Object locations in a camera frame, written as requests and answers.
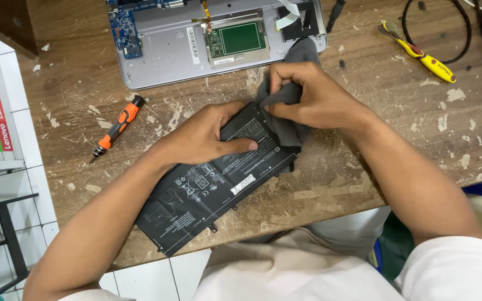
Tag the green bag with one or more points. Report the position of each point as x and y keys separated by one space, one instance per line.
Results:
x=396 y=246

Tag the green touchpad board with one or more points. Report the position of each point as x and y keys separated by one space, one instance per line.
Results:
x=241 y=38

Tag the blue circuit board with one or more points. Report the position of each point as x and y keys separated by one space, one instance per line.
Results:
x=126 y=29

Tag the opened silver laptop base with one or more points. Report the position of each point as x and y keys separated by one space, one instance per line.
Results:
x=165 y=54

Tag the black plastic pry tool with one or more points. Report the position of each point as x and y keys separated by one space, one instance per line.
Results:
x=334 y=19

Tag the black laptop battery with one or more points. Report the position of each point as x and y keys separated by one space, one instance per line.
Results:
x=190 y=200

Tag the orange black screwdriver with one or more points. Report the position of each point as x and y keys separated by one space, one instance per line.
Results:
x=119 y=123

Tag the dark brown wooden panel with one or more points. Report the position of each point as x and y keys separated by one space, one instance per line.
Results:
x=2 y=21

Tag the person's white shirt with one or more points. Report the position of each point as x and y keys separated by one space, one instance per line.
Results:
x=291 y=271

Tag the person's light grey trousers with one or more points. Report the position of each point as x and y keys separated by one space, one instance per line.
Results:
x=349 y=230

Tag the person's left hand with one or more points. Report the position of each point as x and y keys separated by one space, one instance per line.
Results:
x=199 y=138

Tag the black metal frame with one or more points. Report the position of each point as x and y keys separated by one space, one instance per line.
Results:
x=9 y=234

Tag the grey cloth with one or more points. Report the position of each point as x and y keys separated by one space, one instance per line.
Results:
x=287 y=133

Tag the person's right hand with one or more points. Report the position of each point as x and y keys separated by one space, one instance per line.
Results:
x=324 y=102

